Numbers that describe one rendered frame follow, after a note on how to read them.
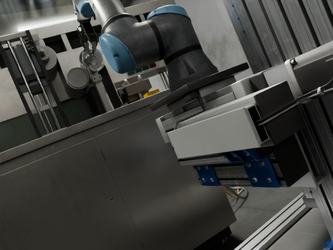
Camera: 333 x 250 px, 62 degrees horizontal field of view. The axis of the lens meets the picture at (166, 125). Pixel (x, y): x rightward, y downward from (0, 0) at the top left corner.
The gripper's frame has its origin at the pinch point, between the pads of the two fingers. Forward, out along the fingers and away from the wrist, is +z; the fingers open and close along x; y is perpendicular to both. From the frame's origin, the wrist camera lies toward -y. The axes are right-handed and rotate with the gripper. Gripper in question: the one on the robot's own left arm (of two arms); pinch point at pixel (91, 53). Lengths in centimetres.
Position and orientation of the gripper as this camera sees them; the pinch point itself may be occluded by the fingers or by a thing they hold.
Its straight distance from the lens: 168.0
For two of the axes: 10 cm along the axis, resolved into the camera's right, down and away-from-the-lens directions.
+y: -5.3, -6.2, 5.8
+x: -8.5, 3.7, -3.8
